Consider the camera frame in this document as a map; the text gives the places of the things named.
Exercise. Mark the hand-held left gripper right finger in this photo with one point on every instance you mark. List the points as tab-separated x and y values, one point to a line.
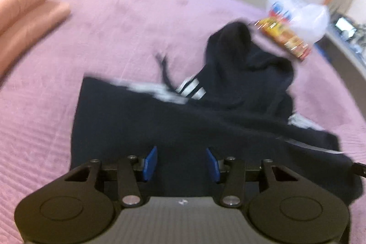
213	166

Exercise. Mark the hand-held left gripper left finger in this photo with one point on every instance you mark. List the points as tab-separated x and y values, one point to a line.
150	164

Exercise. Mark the black white-striped hoodie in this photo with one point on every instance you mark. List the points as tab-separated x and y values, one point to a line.
177	129

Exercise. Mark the red yellow snack packet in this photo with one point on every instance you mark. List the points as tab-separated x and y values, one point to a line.
284	38

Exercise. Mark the white plastic bag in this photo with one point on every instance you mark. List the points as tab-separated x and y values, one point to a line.
303	15

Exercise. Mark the white desk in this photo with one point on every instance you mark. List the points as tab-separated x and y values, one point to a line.
347	46

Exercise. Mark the small desk screen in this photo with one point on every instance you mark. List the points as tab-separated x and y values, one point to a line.
344	25

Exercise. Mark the folded pink blanket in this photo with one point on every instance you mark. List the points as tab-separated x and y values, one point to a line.
25	9

